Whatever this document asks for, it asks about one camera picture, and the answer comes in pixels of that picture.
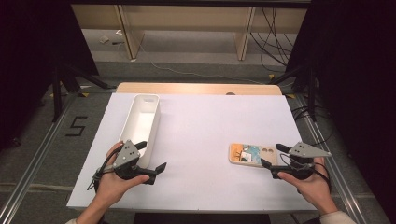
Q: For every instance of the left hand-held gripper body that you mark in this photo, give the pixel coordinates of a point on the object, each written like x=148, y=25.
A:
x=126, y=154

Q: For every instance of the black tripod stand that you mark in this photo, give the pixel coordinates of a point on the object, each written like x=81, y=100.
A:
x=311, y=90
x=56, y=93

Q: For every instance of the person's left hand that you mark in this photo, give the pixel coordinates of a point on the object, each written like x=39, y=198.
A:
x=112, y=186

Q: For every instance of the light wooden table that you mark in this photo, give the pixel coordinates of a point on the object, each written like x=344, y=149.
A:
x=186, y=88

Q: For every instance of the small black pen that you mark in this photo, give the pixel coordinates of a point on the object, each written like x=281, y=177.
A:
x=117, y=42

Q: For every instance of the person's right hand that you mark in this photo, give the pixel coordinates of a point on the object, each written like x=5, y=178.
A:
x=313, y=188

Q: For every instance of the beige illustrated phone case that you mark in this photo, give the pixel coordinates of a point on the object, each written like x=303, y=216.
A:
x=249, y=154

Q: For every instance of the small white floor object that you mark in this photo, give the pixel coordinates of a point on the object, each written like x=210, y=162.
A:
x=104, y=39

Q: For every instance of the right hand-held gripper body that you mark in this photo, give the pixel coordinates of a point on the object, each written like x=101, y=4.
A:
x=306, y=151

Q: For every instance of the white table sheet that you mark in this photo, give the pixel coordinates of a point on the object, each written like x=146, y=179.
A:
x=199, y=140

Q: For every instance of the aluminium floor rail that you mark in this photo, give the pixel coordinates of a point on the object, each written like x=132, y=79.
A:
x=336, y=174
x=34, y=161

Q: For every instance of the white plastic storage bin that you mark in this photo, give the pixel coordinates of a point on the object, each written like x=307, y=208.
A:
x=141, y=124

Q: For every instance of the black curtain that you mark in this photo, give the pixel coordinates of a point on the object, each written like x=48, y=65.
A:
x=31, y=62
x=355, y=77

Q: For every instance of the light wooden shelf unit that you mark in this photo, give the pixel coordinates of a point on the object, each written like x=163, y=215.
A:
x=186, y=18

